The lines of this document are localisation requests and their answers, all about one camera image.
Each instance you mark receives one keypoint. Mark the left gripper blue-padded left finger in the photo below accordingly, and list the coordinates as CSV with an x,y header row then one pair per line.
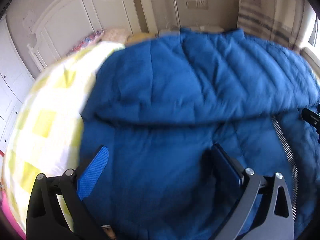
x,y
56,209

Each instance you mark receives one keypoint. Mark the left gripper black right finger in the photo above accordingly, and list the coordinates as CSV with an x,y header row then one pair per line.
x,y
274,218

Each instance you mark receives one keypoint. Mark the blue puffer jacket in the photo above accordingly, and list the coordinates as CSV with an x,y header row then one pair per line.
x,y
161,105

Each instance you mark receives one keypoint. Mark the yellow checked bed quilt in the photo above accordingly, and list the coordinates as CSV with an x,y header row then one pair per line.
x,y
47,134

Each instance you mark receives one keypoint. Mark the sailboat print curtain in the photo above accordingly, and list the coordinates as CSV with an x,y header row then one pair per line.
x,y
274,20

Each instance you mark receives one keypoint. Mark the white bedside table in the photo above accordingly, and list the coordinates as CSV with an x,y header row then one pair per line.
x,y
199,29

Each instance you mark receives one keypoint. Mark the white wardrobe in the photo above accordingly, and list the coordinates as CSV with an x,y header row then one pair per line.
x,y
16,81

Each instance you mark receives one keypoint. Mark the colourful patterned pillow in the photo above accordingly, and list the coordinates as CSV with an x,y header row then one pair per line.
x,y
87,41

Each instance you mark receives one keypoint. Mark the yellow pillow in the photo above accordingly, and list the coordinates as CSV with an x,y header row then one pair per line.
x,y
140,37

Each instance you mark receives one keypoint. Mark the silver lamp pole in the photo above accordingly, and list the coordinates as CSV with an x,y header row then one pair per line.
x,y
176,13

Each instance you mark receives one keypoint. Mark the pink dotted pillow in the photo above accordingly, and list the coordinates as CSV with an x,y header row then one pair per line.
x,y
116,35

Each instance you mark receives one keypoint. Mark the white wooden headboard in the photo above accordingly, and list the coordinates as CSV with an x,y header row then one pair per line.
x,y
65,22

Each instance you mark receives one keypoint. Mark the wall switch and socket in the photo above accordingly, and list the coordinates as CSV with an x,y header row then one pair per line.
x,y
197,4

